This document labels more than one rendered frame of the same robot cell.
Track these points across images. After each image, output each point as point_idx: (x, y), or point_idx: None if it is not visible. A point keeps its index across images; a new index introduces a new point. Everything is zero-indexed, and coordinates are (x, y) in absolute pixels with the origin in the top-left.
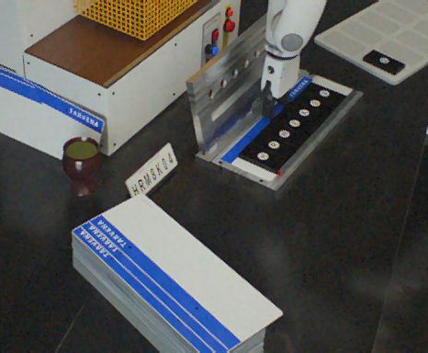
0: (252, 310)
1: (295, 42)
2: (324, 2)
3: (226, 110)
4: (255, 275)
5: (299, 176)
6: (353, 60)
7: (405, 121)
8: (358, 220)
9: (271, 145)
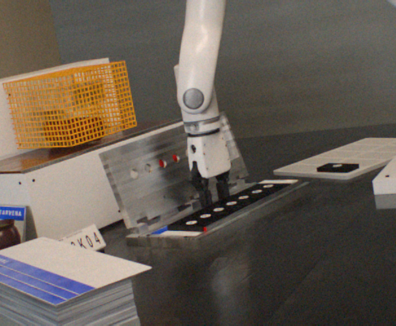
0: (118, 271)
1: (196, 97)
2: (215, 54)
3: (154, 193)
4: (160, 291)
5: (231, 235)
6: (307, 173)
7: (353, 193)
8: (285, 246)
9: (202, 216)
